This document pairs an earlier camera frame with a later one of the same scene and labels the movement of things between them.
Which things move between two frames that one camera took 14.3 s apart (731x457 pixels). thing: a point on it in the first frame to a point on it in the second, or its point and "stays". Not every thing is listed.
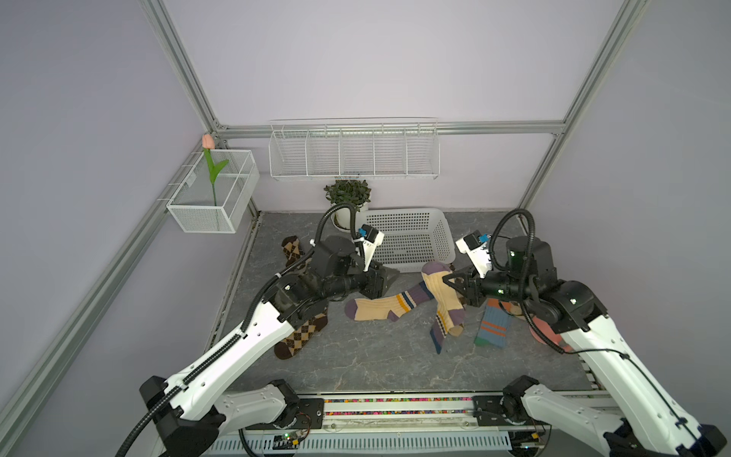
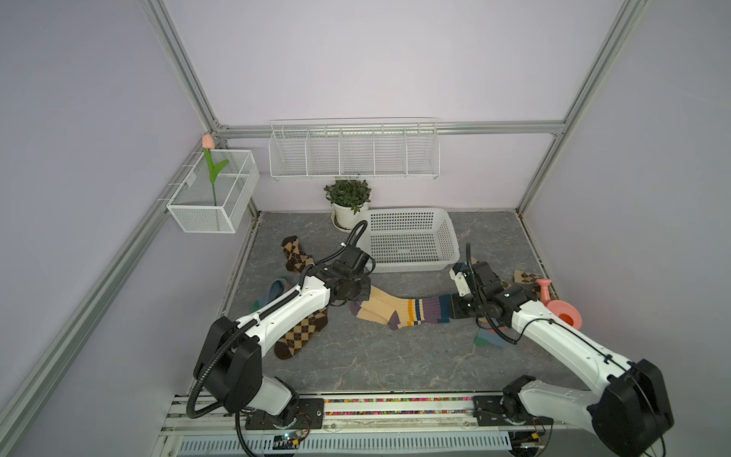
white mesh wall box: x=193 y=206 stays
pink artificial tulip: x=208 y=141 stays
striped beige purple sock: x=450 y=315 to x=402 y=312
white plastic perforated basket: x=412 y=237 stays
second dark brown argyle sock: x=289 y=347 stays
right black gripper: x=470 y=286 to x=456 y=301
